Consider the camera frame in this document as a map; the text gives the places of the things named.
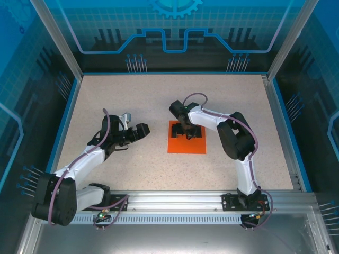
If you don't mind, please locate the orange paper sheet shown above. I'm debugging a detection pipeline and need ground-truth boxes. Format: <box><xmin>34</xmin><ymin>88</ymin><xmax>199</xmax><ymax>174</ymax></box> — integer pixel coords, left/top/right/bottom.
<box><xmin>166</xmin><ymin>120</ymin><xmax>207</xmax><ymax>154</ymax></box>

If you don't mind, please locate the grey metal sheet shelf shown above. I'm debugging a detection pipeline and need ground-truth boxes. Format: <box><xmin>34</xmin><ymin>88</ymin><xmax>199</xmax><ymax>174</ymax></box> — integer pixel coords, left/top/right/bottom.
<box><xmin>15</xmin><ymin>206</ymin><xmax>336</xmax><ymax>254</ymax></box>

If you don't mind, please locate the blue table edge strip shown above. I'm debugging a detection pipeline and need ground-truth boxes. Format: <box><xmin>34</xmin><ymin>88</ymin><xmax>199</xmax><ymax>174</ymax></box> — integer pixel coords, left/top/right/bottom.
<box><xmin>272</xmin><ymin>78</ymin><xmax>314</xmax><ymax>193</ymax></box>
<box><xmin>43</xmin><ymin>78</ymin><xmax>83</xmax><ymax>193</ymax></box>
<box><xmin>81</xmin><ymin>70</ymin><xmax>269</xmax><ymax>76</ymax></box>

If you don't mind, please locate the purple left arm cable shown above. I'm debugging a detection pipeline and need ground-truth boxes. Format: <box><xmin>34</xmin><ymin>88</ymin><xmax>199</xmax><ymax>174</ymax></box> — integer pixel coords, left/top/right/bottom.
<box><xmin>49</xmin><ymin>107</ymin><xmax>131</xmax><ymax>231</ymax></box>

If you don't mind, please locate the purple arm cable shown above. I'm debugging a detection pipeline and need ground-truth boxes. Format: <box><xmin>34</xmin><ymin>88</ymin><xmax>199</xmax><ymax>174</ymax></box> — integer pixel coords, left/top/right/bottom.
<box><xmin>182</xmin><ymin>92</ymin><xmax>275</xmax><ymax>230</ymax></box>
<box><xmin>49</xmin><ymin>107</ymin><xmax>131</xmax><ymax>231</ymax></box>

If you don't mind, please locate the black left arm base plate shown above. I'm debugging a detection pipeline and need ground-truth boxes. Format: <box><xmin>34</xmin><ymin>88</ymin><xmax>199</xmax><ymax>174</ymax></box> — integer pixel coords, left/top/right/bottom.
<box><xmin>110</xmin><ymin>194</ymin><xmax>130</xmax><ymax>212</ymax></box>

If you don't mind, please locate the aluminium mounting rail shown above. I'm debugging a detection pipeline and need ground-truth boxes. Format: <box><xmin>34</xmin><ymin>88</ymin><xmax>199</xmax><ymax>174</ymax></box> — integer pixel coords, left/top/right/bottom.
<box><xmin>35</xmin><ymin>190</ymin><xmax>316</xmax><ymax>212</ymax></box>

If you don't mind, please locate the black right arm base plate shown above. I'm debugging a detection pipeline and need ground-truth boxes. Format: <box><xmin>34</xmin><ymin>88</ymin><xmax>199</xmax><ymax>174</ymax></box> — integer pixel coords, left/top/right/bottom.
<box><xmin>221</xmin><ymin>193</ymin><xmax>271</xmax><ymax>212</ymax></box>

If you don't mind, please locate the aluminium side rail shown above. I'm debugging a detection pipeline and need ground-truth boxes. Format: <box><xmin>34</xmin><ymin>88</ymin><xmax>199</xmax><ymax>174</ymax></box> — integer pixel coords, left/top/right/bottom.
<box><xmin>261</xmin><ymin>75</ymin><xmax>304</xmax><ymax>192</ymax></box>

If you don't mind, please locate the cable connector with green light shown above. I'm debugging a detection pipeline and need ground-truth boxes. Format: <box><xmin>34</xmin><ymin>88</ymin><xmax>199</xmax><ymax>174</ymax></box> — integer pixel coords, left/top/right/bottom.
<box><xmin>97</xmin><ymin>208</ymin><xmax>111</xmax><ymax>221</ymax></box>

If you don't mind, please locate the slotted grey cable duct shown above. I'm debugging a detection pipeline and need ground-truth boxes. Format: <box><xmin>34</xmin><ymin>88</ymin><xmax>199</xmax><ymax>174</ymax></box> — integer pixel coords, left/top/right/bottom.
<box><xmin>70</xmin><ymin>214</ymin><xmax>244</xmax><ymax>225</ymax></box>

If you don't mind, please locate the aluminium frame post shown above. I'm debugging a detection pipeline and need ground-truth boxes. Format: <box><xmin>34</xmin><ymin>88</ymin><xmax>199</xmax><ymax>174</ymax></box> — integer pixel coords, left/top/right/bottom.
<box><xmin>28</xmin><ymin>0</ymin><xmax>84</xmax><ymax>80</ymax></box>
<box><xmin>266</xmin><ymin>0</ymin><xmax>321</xmax><ymax>81</ymax></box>

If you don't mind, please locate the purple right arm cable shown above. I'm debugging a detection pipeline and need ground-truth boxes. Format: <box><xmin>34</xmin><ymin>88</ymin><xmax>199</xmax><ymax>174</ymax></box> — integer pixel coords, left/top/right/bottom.
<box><xmin>182</xmin><ymin>92</ymin><xmax>275</xmax><ymax>230</ymax></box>

